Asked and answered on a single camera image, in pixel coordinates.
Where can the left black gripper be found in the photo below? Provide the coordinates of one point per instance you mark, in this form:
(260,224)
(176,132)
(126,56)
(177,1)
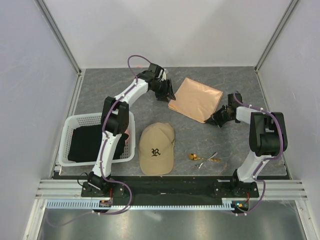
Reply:
(167,92)

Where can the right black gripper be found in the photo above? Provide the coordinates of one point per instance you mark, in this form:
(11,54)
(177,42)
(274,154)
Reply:
(214,119)

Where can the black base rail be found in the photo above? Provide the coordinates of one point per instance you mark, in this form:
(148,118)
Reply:
(188,185)

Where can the aluminium frame post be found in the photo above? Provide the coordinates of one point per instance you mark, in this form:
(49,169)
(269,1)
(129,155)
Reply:
(58,34)
(276,33)

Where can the right aluminium frame post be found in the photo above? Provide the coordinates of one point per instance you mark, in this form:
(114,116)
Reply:
(276,33)

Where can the gold spoon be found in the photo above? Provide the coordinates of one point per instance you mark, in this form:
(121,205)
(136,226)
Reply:
(194,157)

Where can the silver fork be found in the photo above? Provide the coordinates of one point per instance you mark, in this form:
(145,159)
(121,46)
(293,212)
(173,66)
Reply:
(198,166)

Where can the tan baseball cap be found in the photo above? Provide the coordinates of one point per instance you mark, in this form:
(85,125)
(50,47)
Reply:
(156,149)

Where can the white cable duct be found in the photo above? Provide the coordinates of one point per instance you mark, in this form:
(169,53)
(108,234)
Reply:
(90,204)

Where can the pink item in basket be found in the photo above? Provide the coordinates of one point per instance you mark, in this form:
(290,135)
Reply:
(127,132)

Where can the black folded cloth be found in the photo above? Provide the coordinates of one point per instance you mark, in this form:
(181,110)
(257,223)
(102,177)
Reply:
(85,144)

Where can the white plastic basket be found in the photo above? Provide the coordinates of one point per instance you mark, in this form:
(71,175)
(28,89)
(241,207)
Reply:
(70,125)

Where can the left aluminium frame post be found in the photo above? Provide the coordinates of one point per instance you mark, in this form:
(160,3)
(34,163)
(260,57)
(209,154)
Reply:
(58,34)

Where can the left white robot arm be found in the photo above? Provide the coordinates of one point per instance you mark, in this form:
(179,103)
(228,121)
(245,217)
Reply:
(115,119)

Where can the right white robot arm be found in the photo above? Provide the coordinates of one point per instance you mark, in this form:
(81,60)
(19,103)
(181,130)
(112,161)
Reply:
(267,138)

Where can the peach satin napkin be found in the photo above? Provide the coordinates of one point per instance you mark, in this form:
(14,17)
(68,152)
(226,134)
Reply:
(195,100)

